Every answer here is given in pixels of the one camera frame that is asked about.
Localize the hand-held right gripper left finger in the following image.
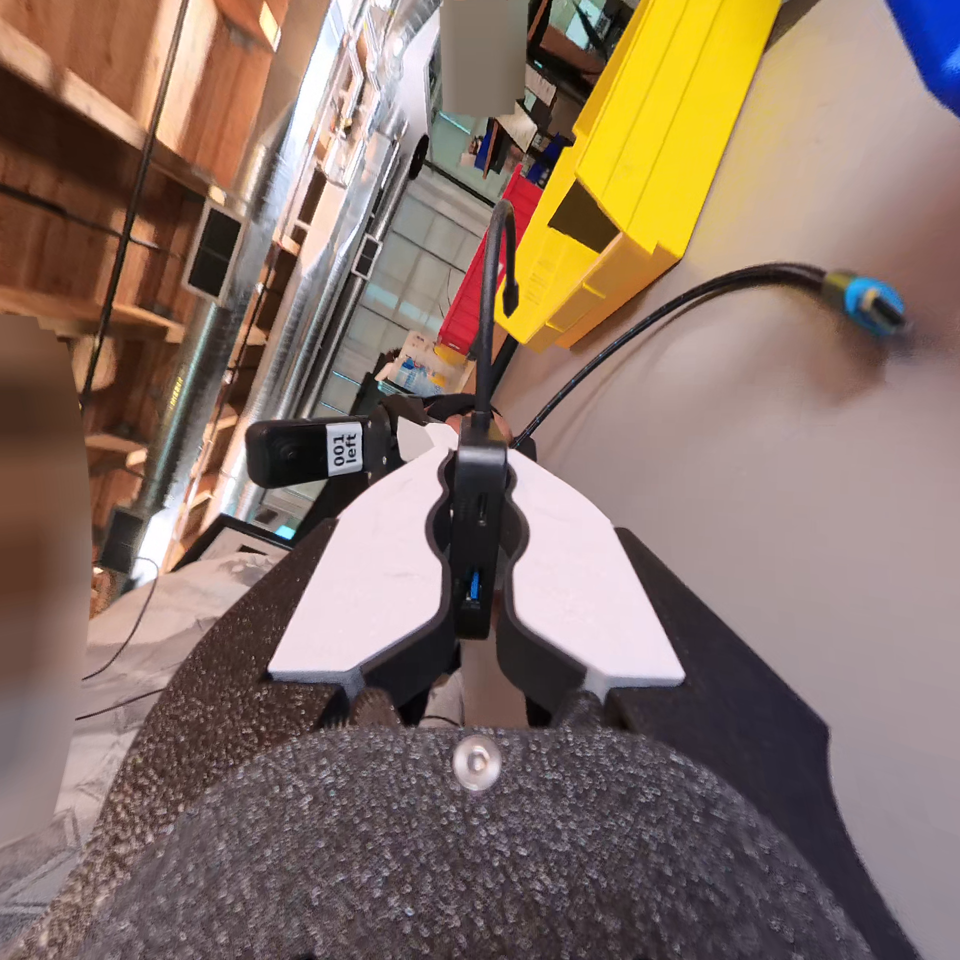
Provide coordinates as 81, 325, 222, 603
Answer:
266, 448, 459, 689

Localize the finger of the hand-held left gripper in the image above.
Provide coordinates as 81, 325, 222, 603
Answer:
396, 416, 459, 463

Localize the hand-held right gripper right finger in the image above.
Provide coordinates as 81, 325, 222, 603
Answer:
495, 448, 687, 693

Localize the short black hub cable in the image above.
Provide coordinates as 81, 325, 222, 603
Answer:
472, 198, 522, 421

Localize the yellow plastic bin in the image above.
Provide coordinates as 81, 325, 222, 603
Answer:
495, 0, 783, 354

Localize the blue plastic bin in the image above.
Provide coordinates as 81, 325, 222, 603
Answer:
885, 0, 960, 118

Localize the white wipes canister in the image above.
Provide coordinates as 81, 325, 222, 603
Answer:
388, 351, 453, 399

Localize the black framed marker sign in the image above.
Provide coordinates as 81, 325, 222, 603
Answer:
172, 513, 295, 573

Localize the red ribbed bin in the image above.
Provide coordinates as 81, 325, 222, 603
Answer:
438, 168, 546, 363

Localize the silver air duct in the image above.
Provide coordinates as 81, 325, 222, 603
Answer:
138, 97, 309, 526
247, 0, 425, 451

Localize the thin black wire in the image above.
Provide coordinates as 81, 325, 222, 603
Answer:
75, 555, 163, 723

